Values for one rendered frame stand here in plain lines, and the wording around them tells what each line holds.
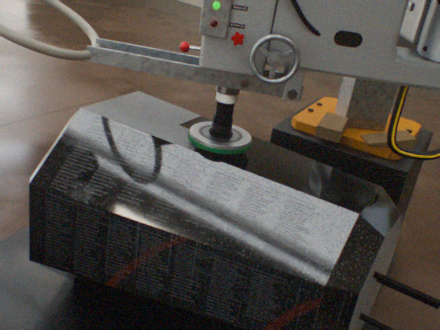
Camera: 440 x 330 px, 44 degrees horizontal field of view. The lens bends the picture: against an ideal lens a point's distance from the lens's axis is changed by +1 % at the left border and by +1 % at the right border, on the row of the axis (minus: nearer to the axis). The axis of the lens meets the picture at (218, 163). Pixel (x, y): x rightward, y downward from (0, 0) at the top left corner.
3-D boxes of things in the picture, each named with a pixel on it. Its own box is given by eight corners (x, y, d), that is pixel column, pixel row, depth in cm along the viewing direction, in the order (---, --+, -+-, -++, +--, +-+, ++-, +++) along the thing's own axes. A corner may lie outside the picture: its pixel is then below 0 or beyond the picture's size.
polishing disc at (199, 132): (228, 122, 199) (229, 119, 199) (262, 146, 184) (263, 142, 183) (178, 127, 188) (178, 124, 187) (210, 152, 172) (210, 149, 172)
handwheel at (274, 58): (292, 80, 169) (302, 31, 162) (295, 89, 160) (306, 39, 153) (245, 72, 169) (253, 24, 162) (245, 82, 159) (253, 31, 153)
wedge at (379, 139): (403, 139, 235) (406, 129, 232) (413, 150, 226) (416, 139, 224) (359, 136, 231) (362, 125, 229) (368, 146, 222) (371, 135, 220)
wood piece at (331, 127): (323, 122, 240) (326, 112, 238) (346, 128, 237) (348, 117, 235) (314, 136, 223) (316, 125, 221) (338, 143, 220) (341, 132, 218)
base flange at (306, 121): (324, 102, 280) (326, 93, 278) (420, 130, 261) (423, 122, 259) (287, 126, 240) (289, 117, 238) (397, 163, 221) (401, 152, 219)
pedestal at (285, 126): (287, 212, 322) (314, 94, 290) (397, 256, 296) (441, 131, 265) (236, 263, 268) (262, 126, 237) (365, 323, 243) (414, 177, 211)
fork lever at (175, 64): (296, 86, 187) (300, 72, 184) (301, 104, 169) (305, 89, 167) (97, 49, 185) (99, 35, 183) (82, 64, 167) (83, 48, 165)
